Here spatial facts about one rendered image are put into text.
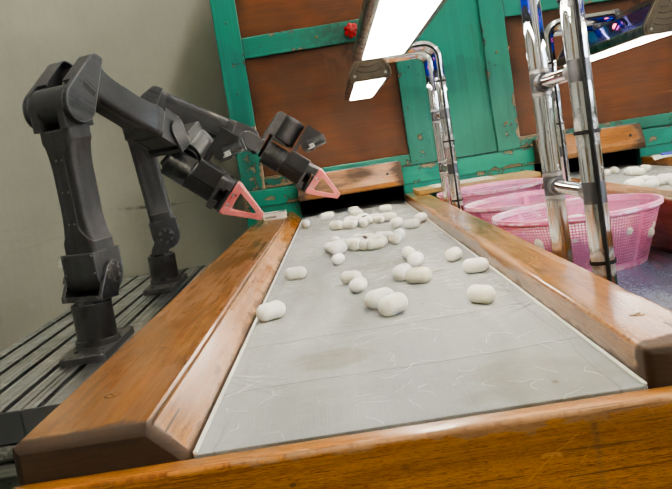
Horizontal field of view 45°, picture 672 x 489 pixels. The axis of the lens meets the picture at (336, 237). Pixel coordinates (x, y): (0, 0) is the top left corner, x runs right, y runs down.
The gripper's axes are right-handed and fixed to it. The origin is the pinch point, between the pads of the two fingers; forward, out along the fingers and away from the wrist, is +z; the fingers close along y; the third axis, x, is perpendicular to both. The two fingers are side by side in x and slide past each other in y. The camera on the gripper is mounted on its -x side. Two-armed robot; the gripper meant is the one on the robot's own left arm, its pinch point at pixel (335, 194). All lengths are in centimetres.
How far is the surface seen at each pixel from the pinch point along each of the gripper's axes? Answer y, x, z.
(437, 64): -15.7, -35.7, 3.6
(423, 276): -93, -1, 12
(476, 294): -109, -4, 14
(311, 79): 42, -22, -22
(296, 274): -74, 10, -1
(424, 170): 40.4, -17.2, 19.4
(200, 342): -118, 13, -7
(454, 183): -15.7, -16.1, 20.3
